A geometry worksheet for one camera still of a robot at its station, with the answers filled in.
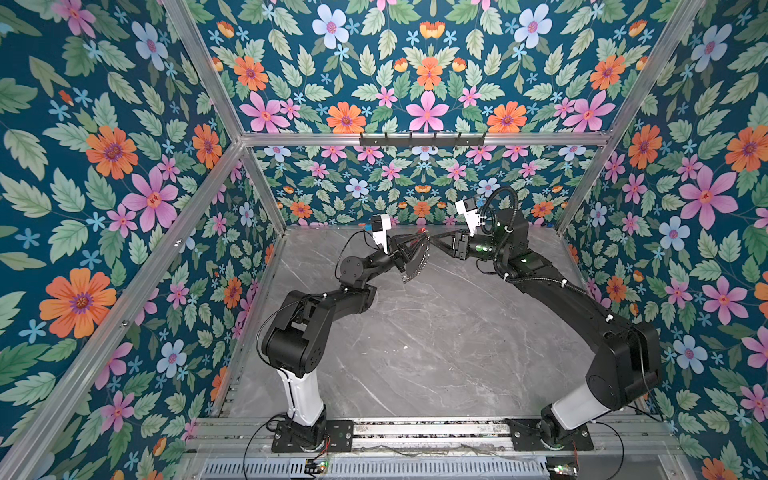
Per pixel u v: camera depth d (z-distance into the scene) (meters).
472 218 0.69
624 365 0.43
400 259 0.69
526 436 0.73
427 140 0.92
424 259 0.72
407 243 0.72
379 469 0.77
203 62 0.75
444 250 0.70
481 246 0.67
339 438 0.73
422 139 0.92
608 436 0.75
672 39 0.72
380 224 0.67
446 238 0.69
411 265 0.73
